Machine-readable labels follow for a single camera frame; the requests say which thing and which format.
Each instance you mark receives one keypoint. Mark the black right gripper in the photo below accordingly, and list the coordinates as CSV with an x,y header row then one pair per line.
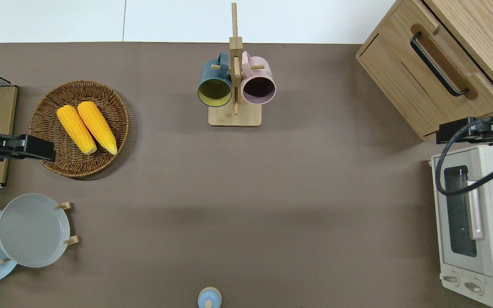
x,y
479,130

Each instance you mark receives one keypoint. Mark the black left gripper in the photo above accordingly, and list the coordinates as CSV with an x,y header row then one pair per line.
x,y
7,147

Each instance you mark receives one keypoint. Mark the light wooden drawer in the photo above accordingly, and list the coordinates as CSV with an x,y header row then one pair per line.
x,y
405,47

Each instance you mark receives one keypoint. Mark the brown wicker basket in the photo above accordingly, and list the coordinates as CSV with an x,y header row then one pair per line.
x,y
49,124

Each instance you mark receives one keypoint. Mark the yellow corn cob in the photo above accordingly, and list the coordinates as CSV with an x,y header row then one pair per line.
x,y
97,126
75,128

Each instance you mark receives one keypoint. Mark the grey plate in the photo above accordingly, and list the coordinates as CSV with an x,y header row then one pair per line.
x,y
32,231

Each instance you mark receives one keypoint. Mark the wooden plate rack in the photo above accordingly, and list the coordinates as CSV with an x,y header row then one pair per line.
x,y
72,240

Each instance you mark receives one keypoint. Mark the light wooden cabinet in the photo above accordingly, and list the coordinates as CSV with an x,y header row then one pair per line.
x,y
486,25

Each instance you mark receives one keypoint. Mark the dark blue mug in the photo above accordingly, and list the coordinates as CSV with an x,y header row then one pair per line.
x,y
214,75

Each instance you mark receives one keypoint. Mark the wooden mug tree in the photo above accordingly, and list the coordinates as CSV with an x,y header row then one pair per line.
x,y
234,115

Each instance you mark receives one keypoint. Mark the pink mug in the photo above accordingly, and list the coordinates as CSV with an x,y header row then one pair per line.
x,y
258,77

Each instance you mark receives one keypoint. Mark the blue round button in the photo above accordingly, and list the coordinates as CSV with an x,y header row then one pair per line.
x,y
209,298

